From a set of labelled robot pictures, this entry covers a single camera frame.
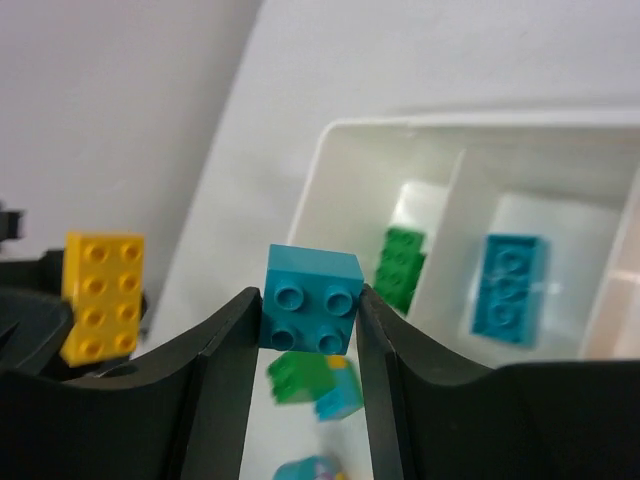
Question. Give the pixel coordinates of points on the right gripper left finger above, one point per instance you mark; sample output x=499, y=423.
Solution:
x=179, y=411

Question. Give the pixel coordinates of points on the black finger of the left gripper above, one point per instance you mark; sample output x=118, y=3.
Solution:
x=35, y=319

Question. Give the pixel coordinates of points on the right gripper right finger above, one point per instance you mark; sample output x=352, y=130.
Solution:
x=434, y=414

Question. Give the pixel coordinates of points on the yellow lego brick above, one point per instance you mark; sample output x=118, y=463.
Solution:
x=102, y=278

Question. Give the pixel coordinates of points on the blue long lego brick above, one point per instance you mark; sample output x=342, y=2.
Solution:
x=511, y=289

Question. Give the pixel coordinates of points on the green lego brick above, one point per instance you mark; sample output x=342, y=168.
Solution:
x=399, y=268

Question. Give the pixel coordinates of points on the blue small lego brick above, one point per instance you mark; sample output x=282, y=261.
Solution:
x=310, y=300

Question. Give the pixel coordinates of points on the green yellow blue lego stack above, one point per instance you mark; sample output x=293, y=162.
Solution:
x=330, y=383

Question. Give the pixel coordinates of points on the white divided container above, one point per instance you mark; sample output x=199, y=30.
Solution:
x=570, y=177

